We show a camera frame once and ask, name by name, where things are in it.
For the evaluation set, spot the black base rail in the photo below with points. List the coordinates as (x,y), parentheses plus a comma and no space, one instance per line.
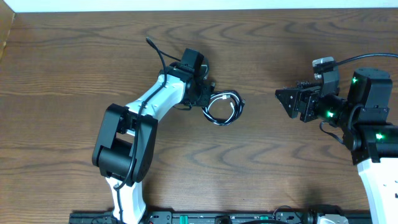
(162,217)

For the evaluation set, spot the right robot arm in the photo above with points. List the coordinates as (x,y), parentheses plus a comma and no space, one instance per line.
(367,134)

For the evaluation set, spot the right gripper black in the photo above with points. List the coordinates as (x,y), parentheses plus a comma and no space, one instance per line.
(310,95)

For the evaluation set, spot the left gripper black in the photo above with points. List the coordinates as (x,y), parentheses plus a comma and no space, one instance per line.
(204,94)

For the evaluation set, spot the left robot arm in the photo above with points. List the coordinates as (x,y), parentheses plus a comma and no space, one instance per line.
(125,144)

